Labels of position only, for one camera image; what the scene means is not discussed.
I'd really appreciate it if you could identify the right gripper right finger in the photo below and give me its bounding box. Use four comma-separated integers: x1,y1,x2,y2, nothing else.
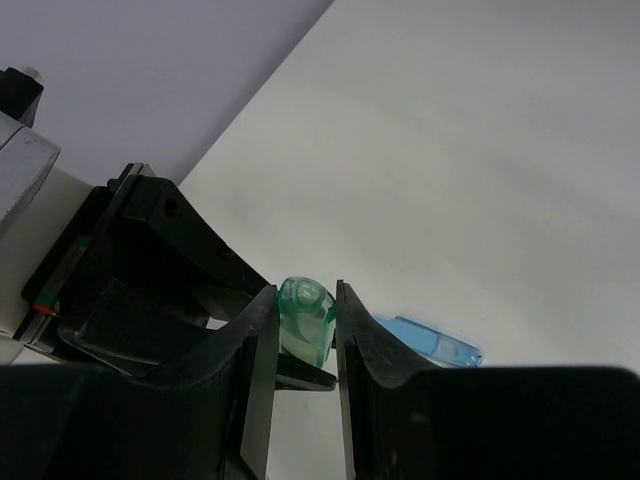
336,282,639,479

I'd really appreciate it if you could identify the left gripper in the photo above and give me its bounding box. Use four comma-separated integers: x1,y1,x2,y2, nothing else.
19,163,269,365

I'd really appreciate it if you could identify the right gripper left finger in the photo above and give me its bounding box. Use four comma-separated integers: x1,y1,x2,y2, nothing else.
1,286,278,479

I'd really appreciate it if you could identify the blue translucent highlighter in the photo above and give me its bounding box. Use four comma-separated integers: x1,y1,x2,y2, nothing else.
374,316,484,368

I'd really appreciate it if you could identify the green translucent highlighter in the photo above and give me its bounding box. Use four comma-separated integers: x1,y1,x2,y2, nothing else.
277,277,336,368

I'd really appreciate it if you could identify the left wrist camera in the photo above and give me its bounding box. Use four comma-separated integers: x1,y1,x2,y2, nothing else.
1,67,92,340

